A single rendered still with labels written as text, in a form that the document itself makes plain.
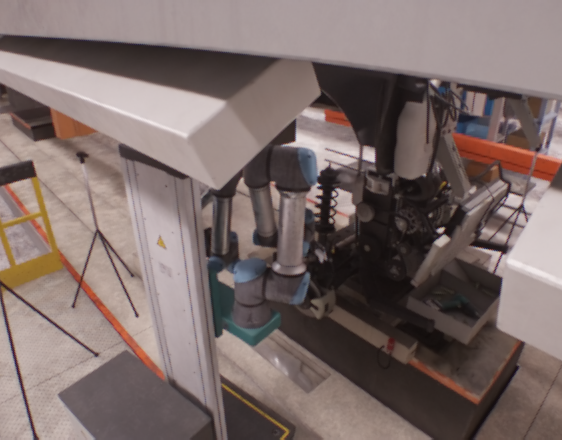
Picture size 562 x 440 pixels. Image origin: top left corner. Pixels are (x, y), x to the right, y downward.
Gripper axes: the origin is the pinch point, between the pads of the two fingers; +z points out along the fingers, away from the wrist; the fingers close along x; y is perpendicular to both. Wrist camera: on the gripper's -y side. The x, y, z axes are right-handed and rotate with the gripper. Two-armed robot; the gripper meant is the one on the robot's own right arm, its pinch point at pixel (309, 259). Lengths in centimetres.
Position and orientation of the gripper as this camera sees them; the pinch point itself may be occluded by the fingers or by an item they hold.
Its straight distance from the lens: 191.9
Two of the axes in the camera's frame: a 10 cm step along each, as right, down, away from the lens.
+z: 1.1, 6.1, 7.8
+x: 9.9, 0.1, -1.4
